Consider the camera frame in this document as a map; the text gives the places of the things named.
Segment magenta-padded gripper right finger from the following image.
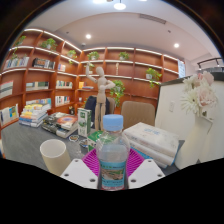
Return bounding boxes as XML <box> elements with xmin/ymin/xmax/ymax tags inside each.
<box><xmin>126</xmin><ymin>148</ymin><xmax>166</xmax><ymax>190</ymax></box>

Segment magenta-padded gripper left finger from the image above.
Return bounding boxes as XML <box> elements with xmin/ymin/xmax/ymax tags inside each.
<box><xmin>60</xmin><ymin>148</ymin><xmax>101</xmax><ymax>190</ymax></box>

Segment clear blue-capped water bottle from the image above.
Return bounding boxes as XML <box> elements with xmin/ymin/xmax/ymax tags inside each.
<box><xmin>95</xmin><ymin>113</ymin><xmax>131</xmax><ymax>192</ymax></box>

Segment cream ceramic cup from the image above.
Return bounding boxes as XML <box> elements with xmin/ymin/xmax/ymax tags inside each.
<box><xmin>39</xmin><ymin>138</ymin><xmax>72</xmax><ymax>177</ymax></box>

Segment stack of white books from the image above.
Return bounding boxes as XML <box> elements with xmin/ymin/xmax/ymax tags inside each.
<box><xmin>122</xmin><ymin>121</ymin><xmax>181</xmax><ymax>169</ymax></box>

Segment small green box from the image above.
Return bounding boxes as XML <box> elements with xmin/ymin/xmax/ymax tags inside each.
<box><xmin>87</xmin><ymin>129</ymin><xmax>105</xmax><ymax>153</ymax></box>

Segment tall green white carton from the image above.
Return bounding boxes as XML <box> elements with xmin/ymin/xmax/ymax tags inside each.
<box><xmin>77</xmin><ymin>107</ymin><xmax>93</xmax><ymax>138</ymax></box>

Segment stack of dark books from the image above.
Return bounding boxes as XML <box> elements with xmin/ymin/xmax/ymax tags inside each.
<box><xmin>41</xmin><ymin>112</ymin><xmax>80</xmax><ymax>139</ymax></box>

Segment brown upholstered chair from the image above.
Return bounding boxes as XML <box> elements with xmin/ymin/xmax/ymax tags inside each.
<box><xmin>120</xmin><ymin>100</ymin><xmax>156</xmax><ymax>130</ymax></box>

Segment dark blue chair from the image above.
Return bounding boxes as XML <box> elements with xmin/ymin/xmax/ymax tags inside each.
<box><xmin>83</xmin><ymin>95</ymin><xmax>116</xmax><ymax>123</ymax></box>

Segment stack of colourful books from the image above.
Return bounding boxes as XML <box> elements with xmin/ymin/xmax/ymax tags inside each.
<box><xmin>18</xmin><ymin>103</ymin><xmax>50</xmax><ymax>129</ymax></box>

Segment wooden artist mannequin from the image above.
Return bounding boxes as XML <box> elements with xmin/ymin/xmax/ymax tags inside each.
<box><xmin>84</xmin><ymin>63</ymin><xmax>116</xmax><ymax>132</ymax></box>

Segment brown wooden shelf unit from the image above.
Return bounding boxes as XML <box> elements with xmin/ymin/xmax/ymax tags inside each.
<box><xmin>0</xmin><ymin>28</ymin><xmax>186</xmax><ymax>131</ymax></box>

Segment pink and white flowers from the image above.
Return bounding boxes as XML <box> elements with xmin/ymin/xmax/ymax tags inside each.
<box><xmin>180</xmin><ymin>70</ymin><xmax>219</xmax><ymax>118</ymax></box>

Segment ceiling air vent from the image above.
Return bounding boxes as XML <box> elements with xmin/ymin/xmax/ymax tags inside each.
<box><xmin>138</xmin><ymin>13</ymin><xmax>167</xmax><ymax>25</ymax></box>

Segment ceiling lamp with round lights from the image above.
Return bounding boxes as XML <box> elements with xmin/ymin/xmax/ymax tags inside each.
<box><xmin>92</xmin><ymin>0</ymin><xmax>149</xmax><ymax>11</ymax></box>

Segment white wall switch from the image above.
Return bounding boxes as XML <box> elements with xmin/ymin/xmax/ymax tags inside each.
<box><xmin>168</xmin><ymin>100</ymin><xmax>176</xmax><ymax>113</ymax></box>

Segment black ceiling track rail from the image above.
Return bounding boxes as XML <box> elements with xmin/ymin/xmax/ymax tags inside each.
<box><xmin>196</xmin><ymin>57</ymin><xmax>224</xmax><ymax>72</ymax></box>

